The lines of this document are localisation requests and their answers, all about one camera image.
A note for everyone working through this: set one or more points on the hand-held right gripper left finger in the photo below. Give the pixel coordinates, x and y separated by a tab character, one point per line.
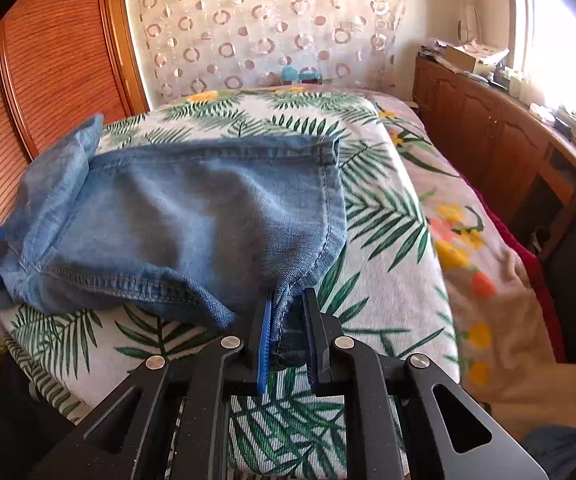
265	345

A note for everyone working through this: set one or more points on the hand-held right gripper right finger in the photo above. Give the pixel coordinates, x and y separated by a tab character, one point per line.
310	340

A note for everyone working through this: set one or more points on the blue denim pants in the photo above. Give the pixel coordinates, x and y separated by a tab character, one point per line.
168	210

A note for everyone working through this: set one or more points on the palm leaf floral bedsheet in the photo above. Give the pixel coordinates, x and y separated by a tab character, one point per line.
393	210

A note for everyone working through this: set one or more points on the person's dark clothing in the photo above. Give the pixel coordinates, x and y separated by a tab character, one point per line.
13	425

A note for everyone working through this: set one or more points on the beige floral blanket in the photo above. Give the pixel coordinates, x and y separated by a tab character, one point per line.
493	285

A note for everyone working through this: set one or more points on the brown slatted wooden wardrobe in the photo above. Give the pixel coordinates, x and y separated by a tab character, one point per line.
58	60

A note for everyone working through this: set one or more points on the red blanket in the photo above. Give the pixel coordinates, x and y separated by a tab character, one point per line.
548	300

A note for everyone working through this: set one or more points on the blue plastic item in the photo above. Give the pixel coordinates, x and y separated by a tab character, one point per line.
300	76

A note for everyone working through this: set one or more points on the long wooden cabinet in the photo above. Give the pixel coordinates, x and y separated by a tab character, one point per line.
488	130

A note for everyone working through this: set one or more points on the cardboard box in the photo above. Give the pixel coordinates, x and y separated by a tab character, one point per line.
460	59

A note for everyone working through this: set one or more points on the circle patterned sheer curtain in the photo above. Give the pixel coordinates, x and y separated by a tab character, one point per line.
268	20

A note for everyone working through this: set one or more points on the white tissue pack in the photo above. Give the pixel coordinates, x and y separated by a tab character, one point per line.
542	113

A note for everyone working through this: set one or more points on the floral paper bag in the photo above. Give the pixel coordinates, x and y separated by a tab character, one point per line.
488	51

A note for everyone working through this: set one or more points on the tied beige window curtain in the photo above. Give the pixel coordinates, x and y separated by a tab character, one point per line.
465	0

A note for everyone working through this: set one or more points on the window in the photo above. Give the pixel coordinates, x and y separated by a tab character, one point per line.
563	35

